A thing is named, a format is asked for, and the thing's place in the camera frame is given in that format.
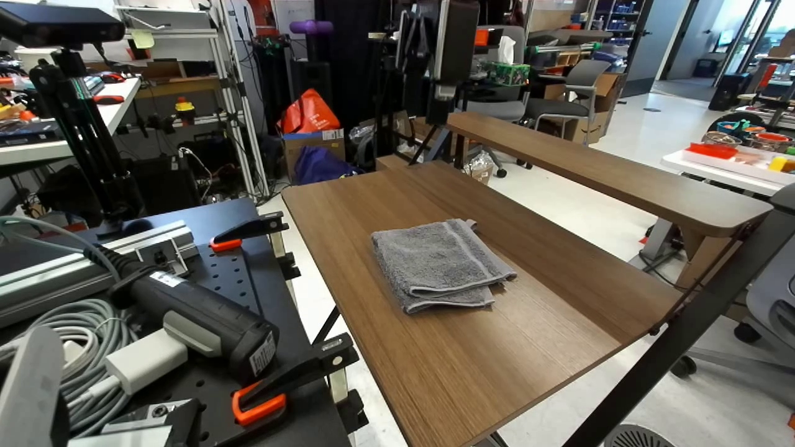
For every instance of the grey towel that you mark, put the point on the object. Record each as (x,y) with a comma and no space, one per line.
(438,265)

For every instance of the grey rolling chair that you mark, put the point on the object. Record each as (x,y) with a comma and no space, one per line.
(774,302)

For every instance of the blue bag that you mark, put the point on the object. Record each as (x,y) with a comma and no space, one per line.
(318,166)

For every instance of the black handheld device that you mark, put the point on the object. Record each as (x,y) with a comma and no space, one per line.
(208,325)

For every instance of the raised wooden shelf board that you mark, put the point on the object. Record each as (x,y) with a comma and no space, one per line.
(612,177)

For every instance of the red flat block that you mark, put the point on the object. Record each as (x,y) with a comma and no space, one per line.
(712,151)

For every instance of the cardboard box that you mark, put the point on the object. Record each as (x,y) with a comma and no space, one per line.
(315,142)

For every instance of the aluminium extrusion rail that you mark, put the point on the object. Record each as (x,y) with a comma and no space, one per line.
(76,270)

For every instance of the orange bag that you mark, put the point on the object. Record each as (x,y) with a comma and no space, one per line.
(311,116)

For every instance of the purple cushion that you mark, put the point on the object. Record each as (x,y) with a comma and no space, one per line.
(311,27)

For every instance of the white table with parts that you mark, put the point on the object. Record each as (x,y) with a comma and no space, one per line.
(730,173)

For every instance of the white power adapter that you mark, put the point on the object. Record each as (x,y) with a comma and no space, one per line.
(147,362)

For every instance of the white work table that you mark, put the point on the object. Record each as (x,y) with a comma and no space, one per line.
(50,147)

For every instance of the round grey fan grille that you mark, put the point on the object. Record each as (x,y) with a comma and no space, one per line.
(636,439)

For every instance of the grey office chair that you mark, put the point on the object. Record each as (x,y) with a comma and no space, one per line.
(581,90)

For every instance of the black camera tripod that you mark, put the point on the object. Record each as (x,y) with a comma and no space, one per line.
(89,140)

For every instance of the black stereo camera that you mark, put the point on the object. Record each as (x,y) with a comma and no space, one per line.
(58,24)

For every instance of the black perforated breadboard table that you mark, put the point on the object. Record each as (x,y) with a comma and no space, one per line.
(240,286)

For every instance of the white metal rack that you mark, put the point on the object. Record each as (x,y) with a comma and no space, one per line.
(238,90)

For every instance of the black orange bar clamp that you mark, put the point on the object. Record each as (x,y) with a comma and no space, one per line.
(287,385)
(249,233)

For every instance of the black metal table frame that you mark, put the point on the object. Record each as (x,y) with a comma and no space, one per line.
(679,338)

